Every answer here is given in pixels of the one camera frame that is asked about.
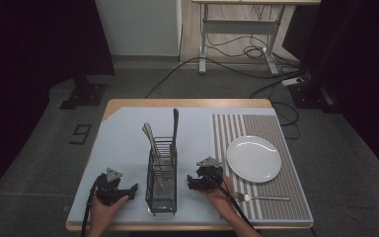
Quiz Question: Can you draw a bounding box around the person's left hand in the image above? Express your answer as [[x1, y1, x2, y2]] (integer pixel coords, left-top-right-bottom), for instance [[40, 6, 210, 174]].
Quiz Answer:
[[88, 195, 130, 233]]

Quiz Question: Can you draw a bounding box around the bundle of black cables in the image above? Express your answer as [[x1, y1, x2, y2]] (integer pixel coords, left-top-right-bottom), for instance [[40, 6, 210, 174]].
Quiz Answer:
[[205, 33, 302, 72]]

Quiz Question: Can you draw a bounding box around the silver cutlery piece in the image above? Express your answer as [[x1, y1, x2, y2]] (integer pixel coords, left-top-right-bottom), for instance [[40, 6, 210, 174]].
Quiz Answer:
[[143, 121, 163, 166], [141, 125, 159, 159]]

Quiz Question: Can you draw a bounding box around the grey striped placemat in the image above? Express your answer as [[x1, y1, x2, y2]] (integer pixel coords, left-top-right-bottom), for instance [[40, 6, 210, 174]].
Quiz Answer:
[[211, 113, 314, 222]]

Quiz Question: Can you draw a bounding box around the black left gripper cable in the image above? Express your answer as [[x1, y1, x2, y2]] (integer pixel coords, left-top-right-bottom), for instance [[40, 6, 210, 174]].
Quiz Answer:
[[80, 173, 108, 237]]

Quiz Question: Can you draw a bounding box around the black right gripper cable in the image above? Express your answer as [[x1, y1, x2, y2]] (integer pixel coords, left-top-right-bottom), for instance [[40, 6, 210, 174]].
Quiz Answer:
[[204, 175, 262, 237]]

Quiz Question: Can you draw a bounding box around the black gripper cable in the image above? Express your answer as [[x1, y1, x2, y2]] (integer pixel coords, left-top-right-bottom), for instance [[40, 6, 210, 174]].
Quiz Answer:
[[80, 173, 108, 237], [204, 175, 262, 237]]

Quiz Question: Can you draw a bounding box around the black floor stand base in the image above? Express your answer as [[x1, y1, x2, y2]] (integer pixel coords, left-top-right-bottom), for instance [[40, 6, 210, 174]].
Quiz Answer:
[[58, 75, 109, 111], [287, 78, 341, 116]]

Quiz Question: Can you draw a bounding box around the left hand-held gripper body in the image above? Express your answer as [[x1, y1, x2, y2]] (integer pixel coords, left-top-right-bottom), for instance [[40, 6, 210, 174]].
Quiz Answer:
[[95, 167, 133, 207]]

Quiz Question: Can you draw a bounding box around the silver fork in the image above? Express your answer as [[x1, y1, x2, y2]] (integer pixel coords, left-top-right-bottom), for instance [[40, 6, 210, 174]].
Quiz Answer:
[[234, 192, 291, 203]]

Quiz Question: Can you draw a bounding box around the white cabinet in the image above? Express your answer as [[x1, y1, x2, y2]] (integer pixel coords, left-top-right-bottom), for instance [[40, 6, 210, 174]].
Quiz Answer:
[[94, 0, 183, 57]]

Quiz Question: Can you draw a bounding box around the white metal frame desk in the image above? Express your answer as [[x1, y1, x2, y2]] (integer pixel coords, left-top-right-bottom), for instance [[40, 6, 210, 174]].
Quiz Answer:
[[191, 0, 322, 76]]

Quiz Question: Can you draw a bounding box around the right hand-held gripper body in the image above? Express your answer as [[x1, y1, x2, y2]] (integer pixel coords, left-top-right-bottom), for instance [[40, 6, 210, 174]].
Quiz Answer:
[[195, 156, 225, 194]]

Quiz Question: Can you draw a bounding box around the white round plate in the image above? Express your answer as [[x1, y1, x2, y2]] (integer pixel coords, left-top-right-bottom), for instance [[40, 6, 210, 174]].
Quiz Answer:
[[226, 135, 283, 184]]

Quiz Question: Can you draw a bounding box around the person's right hand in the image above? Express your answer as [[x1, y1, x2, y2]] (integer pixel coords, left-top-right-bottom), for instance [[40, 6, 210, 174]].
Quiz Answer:
[[202, 175, 235, 215]]

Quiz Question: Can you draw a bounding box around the black floor cable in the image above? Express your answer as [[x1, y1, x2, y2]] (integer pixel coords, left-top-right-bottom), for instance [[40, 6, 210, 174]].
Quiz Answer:
[[144, 56, 307, 100]]

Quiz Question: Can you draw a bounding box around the white power strip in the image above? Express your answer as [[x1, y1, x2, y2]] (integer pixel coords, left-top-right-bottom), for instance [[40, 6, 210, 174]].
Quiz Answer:
[[280, 76, 306, 88]]

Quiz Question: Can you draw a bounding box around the black wire cutlery rack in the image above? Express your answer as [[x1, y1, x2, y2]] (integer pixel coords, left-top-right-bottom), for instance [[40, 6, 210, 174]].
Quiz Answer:
[[145, 135, 179, 217]]

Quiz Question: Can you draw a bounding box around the light blue table mat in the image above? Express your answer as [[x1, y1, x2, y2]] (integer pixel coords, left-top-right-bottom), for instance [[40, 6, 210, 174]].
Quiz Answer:
[[67, 106, 314, 225]]

